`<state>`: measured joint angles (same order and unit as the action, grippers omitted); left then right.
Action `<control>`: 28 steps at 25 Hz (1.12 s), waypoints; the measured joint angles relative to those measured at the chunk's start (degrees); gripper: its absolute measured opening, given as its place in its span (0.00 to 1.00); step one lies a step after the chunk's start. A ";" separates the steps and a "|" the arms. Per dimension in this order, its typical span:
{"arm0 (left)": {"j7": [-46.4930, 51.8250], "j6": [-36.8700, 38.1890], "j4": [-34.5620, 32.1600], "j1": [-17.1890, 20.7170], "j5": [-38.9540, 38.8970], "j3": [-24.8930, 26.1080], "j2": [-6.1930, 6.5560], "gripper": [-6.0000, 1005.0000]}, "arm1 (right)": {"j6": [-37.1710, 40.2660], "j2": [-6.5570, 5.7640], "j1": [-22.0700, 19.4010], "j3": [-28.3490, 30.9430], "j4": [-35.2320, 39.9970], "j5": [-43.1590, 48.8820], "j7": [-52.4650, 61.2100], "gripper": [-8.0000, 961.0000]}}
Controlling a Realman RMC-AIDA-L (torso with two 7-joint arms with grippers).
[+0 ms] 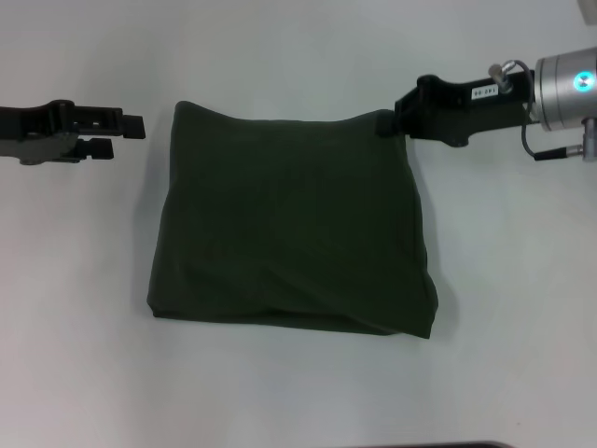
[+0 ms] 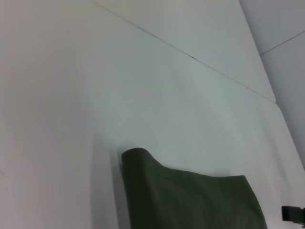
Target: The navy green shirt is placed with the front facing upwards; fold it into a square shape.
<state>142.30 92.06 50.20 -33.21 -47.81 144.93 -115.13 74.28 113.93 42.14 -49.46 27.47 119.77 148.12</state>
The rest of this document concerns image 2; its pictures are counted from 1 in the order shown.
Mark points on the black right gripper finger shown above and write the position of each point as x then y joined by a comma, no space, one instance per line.
293,213

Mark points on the dark green FREE t-shirt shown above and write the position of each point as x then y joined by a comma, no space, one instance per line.
190,198

